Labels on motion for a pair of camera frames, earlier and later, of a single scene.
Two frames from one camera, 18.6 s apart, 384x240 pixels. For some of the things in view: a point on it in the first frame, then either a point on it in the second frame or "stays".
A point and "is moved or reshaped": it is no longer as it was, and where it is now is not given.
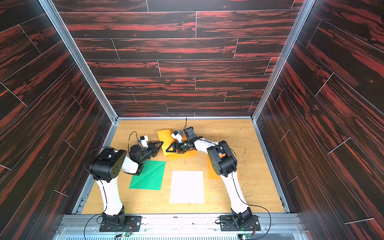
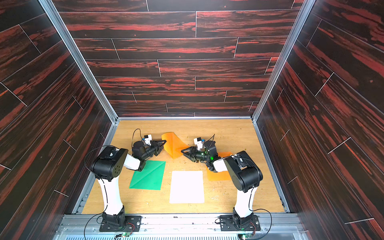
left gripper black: (153, 149) stays
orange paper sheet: (166, 136) is moved or reshaped
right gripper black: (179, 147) to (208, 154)
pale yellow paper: (187, 187) stays
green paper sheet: (151, 177) stays
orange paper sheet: (212, 174) stays
